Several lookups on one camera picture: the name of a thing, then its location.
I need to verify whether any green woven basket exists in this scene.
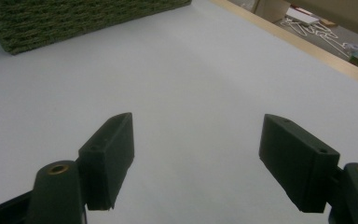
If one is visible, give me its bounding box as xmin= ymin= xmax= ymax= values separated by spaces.
xmin=0 ymin=0 xmax=193 ymax=56

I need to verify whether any white paper sheet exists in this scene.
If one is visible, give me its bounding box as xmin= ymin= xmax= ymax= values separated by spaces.
xmin=0 ymin=0 xmax=358 ymax=224

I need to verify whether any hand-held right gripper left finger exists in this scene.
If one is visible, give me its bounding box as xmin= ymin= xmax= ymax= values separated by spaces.
xmin=77 ymin=112 xmax=135 ymax=212

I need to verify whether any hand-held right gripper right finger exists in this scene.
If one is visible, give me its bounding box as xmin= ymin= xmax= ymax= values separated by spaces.
xmin=258 ymin=113 xmax=341 ymax=214

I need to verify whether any white flat box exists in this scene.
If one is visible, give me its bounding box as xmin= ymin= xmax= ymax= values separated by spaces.
xmin=284 ymin=7 xmax=321 ymax=26

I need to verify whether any white papers and cables clutter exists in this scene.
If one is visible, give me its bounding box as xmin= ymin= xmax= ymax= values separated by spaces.
xmin=280 ymin=17 xmax=358 ymax=59

